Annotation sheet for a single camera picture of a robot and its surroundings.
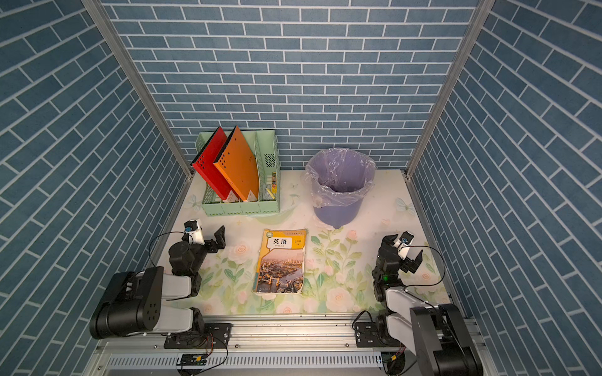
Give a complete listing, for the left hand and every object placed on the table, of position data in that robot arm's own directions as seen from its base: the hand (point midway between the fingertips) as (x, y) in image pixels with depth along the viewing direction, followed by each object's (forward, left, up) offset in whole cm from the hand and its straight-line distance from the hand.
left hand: (217, 227), depth 88 cm
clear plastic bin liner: (+23, -48, +6) cm, 54 cm away
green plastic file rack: (+37, -15, +10) cm, 41 cm away
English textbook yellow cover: (-12, -24, -8) cm, 28 cm away
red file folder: (+17, +4, +17) cm, 24 cm away
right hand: (-7, -72, +2) cm, 73 cm away
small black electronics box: (-40, 0, -13) cm, 42 cm away
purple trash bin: (+8, -48, -2) cm, 49 cm away
